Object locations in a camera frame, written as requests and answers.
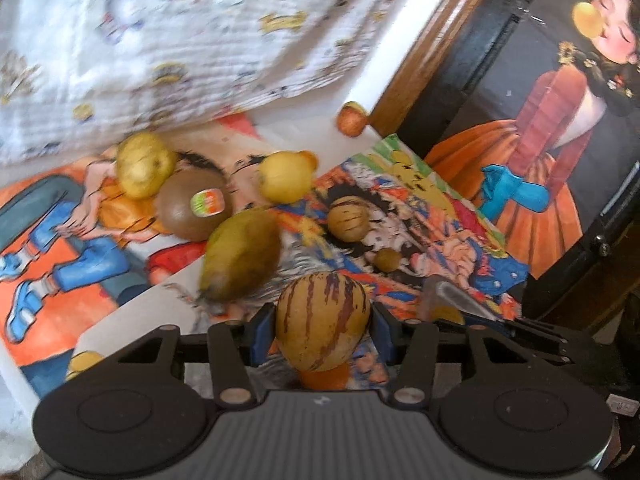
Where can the red apple at wall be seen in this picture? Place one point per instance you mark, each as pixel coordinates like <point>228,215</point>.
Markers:
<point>352,119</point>

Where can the orange dress girl poster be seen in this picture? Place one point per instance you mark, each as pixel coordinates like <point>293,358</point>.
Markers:
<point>516,170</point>

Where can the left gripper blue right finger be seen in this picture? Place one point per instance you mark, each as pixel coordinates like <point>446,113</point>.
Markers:
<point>411,346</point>

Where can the orange boy drawing sheet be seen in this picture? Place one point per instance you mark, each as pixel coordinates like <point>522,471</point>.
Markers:
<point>73,250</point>

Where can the small orange mandarin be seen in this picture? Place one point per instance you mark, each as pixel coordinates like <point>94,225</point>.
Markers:
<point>328,380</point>

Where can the tiny brown round fruit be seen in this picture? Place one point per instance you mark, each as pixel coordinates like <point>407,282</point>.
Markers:
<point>387,260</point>

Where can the brown wooden door frame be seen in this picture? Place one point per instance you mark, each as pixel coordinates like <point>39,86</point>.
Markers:
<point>419,65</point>

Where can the small striped brown fruit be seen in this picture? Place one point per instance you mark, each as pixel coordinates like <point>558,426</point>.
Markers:
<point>348,219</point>

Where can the large striped pepino melon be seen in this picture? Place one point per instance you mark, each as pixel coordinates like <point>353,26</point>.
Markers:
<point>320,319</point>

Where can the brown kiwi with sticker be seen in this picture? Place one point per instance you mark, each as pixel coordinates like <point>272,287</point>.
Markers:
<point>192,203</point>

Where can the small orange behind lemon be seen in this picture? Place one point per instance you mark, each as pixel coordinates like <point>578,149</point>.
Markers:
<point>311,158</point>

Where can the yellow bumpy quince fruit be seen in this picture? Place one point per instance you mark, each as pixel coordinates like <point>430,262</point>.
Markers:
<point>143,163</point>

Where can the white cartoon print cloth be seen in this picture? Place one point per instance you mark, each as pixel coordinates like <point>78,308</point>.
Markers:
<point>77,74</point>

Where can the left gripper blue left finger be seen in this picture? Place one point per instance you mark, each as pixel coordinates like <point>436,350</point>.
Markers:
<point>232,347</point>

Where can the colourful anime drawing sheet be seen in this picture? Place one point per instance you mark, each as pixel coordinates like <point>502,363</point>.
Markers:
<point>411,209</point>

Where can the yellow lemon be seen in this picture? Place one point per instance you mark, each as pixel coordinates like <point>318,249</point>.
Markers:
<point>284,177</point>

